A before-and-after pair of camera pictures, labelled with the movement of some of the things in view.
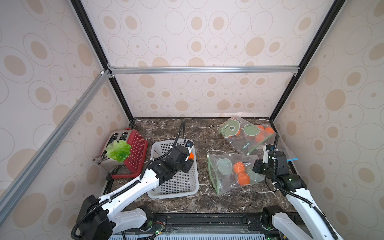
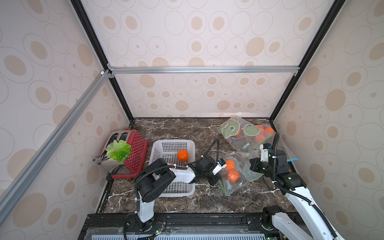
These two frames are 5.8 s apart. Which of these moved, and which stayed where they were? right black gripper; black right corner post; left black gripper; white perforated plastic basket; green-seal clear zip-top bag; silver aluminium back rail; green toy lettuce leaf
Moved: left black gripper
Stayed: black right corner post; silver aluminium back rail; right black gripper; green-seal clear zip-top bag; green toy lettuce leaf; white perforated plastic basket
